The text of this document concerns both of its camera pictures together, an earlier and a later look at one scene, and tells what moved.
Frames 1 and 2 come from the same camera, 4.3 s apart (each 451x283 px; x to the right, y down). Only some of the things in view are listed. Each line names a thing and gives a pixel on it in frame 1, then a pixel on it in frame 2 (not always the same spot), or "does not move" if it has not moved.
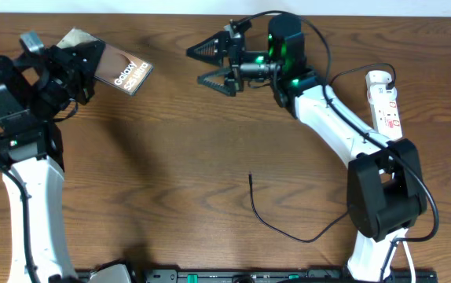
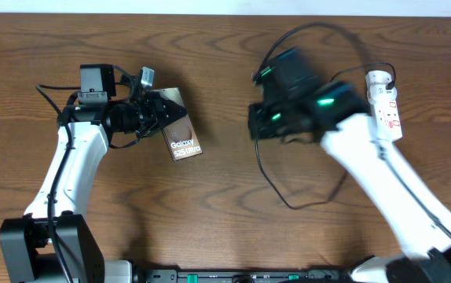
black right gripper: x=236 y=49 to x=258 y=123
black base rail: x=264 y=276 does not move
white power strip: x=386 y=115 does not move
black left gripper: x=82 y=68 to x=156 y=114
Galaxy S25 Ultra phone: x=116 y=68 to x=181 y=135
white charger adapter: x=378 y=93 does not move
